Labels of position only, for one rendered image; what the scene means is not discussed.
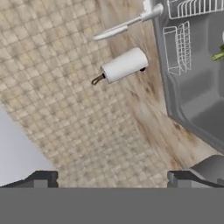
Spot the green broccoli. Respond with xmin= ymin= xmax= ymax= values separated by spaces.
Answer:
xmin=211 ymin=43 xmax=224 ymax=62

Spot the dark paper towel holder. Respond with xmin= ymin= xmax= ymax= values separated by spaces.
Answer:
xmin=91 ymin=66 xmax=147 ymax=86

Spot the white paper towel roll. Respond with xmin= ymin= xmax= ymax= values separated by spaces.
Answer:
xmin=100 ymin=46 xmax=149 ymax=85

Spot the grey steel sink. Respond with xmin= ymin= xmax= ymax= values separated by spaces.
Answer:
xmin=152 ymin=0 xmax=224 ymax=154

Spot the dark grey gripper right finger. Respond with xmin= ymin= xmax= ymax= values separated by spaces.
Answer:
xmin=167 ymin=170 xmax=224 ymax=189

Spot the silver sink tap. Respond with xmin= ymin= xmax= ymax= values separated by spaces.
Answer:
xmin=92 ymin=0 xmax=165 ymax=42

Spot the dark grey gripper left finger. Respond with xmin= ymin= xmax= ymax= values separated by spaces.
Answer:
xmin=0 ymin=170 xmax=60 ymax=189

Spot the small white wire rack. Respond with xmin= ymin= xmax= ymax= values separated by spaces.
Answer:
xmin=162 ymin=20 xmax=193 ymax=76

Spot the white wire dish rack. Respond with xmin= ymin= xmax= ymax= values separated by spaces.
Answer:
xmin=167 ymin=0 xmax=224 ymax=20

